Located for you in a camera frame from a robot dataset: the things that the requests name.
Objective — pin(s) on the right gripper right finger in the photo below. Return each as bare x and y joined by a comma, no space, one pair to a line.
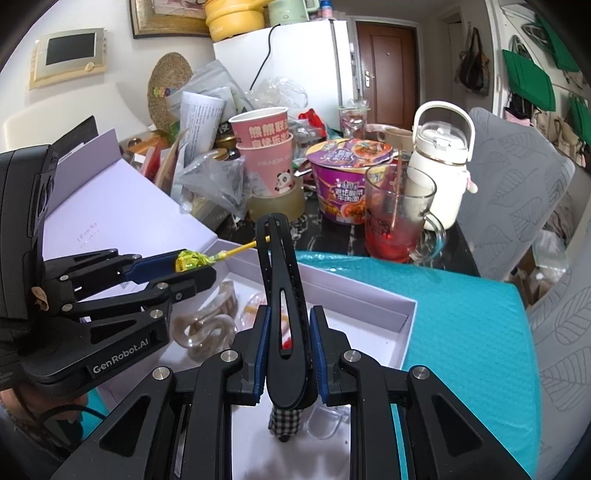
403,424

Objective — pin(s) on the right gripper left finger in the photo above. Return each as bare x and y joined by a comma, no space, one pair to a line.
178,426

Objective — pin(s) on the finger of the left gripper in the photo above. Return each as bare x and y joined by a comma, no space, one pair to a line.
93,272
125,328

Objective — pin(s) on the yellow flower hair stick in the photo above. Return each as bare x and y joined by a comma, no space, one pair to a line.
188,260

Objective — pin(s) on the black white gingham scrunchie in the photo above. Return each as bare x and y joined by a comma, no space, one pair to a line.
284,424

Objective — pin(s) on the black long hair clip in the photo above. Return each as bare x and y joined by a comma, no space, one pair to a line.
290,380

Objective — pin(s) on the clear wavy hair clip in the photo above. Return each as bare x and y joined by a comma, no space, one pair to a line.
211,329

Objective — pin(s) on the teal bubble mat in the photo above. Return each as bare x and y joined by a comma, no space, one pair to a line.
474,334

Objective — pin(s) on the clear small hair clip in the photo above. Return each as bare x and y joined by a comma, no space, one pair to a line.
324,422

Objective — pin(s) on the crumpled clear plastic bag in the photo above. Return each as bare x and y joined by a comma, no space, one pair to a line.
217,179

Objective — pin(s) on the grey leaf chair near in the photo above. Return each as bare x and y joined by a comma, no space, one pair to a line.
560,327

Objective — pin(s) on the grey leaf chair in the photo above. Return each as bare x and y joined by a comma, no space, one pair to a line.
560,327
521,178

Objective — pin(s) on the pink panda paper cup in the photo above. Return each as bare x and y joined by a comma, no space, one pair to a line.
269,169

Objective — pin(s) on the glass mug with red liquid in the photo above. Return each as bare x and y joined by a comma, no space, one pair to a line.
400,225

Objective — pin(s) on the woven straw fan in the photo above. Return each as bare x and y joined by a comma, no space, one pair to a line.
171,72

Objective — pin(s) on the clear tape roll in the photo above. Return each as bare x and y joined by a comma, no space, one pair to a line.
290,204

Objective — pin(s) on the pink paper cup upper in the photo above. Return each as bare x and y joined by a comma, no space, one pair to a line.
261,127

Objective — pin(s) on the framed picture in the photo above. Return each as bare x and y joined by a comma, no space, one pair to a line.
146,23

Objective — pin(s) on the grey leaf chair far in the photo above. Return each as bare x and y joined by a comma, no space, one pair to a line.
521,178

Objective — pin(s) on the purple instant noodle bowl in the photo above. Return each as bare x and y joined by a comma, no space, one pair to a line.
339,168

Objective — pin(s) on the yellow pot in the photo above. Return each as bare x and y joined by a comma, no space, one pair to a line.
228,18

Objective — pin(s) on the brown mug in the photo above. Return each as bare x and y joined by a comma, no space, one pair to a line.
398,138

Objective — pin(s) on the white refrigerator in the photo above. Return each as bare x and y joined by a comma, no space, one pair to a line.
314,57

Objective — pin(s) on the white kettle bottle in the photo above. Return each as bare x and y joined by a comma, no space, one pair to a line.
443,151

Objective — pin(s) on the green electric kettle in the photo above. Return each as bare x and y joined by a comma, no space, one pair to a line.
286,12

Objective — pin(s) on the dark hanging bag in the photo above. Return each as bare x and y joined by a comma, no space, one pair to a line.
473,72

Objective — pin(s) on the green tote bag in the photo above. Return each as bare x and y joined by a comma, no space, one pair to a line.
529,81

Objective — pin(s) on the brown door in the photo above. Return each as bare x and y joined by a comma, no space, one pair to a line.
389,72

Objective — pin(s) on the wall intercom panel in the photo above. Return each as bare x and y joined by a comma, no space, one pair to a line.
67,55

